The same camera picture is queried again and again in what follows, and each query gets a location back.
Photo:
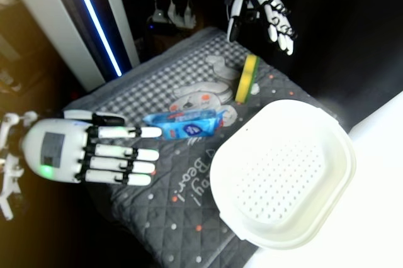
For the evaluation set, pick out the yellow green sponge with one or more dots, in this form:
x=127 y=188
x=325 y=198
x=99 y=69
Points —
x=247 y=79

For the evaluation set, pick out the blue tissue packet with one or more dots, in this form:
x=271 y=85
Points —
x=185 y=125

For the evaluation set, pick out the white plastic strainer basket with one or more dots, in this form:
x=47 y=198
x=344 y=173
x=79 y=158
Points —
x=280 y=176

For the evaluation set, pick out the white power strip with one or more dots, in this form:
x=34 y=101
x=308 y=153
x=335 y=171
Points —
x=182 y=13

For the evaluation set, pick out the white round plug adapter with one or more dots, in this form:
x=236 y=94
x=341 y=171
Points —
x=158 y=15

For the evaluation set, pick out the grey quilt with bear print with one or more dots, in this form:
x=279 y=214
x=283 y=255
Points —
x=176 y=92

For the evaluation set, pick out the blue-white light strip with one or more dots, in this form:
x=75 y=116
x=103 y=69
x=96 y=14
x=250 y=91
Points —
x=96 y=22

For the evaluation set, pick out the white post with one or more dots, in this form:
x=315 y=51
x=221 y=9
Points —
x=56 y=25

